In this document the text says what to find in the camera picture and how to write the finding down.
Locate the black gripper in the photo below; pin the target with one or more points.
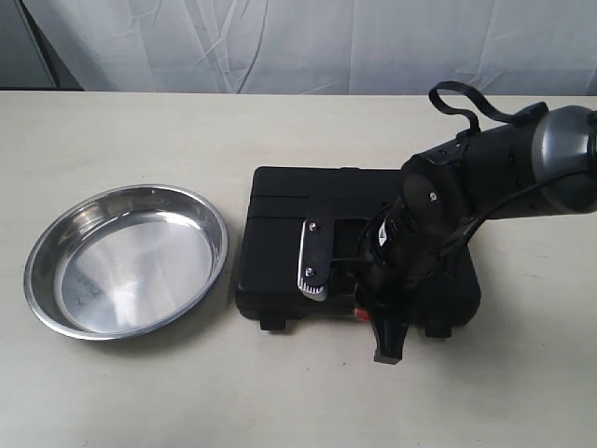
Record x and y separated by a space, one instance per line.
401 287

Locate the black plastic tool case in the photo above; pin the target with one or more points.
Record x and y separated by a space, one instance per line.
281 199

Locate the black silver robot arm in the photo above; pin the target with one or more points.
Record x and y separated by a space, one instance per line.
540 164

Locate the round steel tray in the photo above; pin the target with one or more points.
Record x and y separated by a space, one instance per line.
125 262

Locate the white backdrop curtain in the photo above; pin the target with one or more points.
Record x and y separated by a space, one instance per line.
324 47

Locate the dark vertical post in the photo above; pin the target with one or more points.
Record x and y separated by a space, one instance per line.
60 76

